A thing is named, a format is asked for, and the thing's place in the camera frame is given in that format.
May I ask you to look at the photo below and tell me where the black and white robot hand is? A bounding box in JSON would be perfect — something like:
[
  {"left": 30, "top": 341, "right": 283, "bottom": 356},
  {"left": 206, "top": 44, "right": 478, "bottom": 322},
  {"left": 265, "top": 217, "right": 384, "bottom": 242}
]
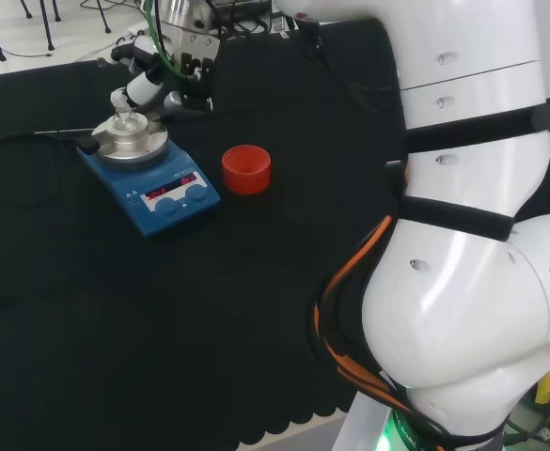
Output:
[{"left": 109, "top": 25, "right": 223, "bottom": 116}]

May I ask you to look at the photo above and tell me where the heater with blue base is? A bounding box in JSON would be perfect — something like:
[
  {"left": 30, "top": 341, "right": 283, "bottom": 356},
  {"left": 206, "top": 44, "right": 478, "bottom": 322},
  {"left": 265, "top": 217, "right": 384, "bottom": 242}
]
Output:
[{"left": 75, "top": 111, "right": 222, "bottom": 241}]

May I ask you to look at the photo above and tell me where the clear glass flask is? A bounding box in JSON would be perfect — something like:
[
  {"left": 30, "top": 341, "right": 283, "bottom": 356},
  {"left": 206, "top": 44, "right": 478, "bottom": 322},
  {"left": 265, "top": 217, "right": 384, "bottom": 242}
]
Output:
[{"left": 111, "top": 105, "right": 145, "bottom": 135}]

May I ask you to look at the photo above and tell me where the red ribbed plastic cup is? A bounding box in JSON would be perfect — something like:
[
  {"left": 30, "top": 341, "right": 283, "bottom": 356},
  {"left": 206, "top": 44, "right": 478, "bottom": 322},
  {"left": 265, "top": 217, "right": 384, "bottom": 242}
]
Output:
[{"left": 221, "top": 145, "right": 273, "bottom": 195}]

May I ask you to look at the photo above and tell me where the thin metal probe rod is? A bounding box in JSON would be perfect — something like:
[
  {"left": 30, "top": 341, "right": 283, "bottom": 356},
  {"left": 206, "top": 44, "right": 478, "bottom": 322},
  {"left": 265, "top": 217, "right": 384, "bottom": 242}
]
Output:
[{"left": 33, "top": 126, "right": 95, "bottom": 136}]

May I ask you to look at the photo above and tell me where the black bench cloth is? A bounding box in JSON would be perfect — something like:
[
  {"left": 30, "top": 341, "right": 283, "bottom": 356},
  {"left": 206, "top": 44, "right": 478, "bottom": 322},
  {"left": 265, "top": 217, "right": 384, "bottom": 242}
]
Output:
[{"left": 0, "top": 18, "right": 550, "bottom": 447}]

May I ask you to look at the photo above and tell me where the green hand cable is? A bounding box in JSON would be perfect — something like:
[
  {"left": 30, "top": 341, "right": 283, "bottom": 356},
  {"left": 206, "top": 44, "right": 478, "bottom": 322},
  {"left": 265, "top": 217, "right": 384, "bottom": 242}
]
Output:
[{"left": 153, "top": 0, "right": 196, "bottom": 85}]

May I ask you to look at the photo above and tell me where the black cable bundle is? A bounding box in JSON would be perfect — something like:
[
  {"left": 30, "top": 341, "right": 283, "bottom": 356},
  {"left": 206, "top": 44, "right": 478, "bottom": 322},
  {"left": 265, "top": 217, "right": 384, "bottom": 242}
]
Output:
[{"left": 207, "top": 0, "right": 302, "bottom": 43}]

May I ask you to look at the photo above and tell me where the thin black floor cable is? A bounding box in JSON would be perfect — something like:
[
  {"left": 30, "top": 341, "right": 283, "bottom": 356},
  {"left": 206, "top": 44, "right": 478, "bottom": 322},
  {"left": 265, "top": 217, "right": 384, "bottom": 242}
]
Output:
[{"left": 0, "top": 7, "right": 54, "bottom": 59}]

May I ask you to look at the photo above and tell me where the thin black heater cable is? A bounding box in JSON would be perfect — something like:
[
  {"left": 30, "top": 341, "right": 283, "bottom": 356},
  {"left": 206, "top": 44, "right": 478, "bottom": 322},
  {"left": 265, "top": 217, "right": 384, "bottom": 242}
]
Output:
[{"left": 0, "top": 133, "right": 79, "bottom": 208}]

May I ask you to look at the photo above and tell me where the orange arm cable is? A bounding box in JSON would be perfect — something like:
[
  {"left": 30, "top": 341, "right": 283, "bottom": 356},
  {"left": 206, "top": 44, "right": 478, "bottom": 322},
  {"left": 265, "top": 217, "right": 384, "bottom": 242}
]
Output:
[{"left": 312, "top": 213, "right": 429, "bottom": 427}]

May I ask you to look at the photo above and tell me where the black cable with silver plug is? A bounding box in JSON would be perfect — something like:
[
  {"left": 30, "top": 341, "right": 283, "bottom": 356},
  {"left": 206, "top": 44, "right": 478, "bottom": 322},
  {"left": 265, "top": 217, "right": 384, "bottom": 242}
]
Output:
[{"left": 503, "top": 416, "right": 550, "bottom": 446}]

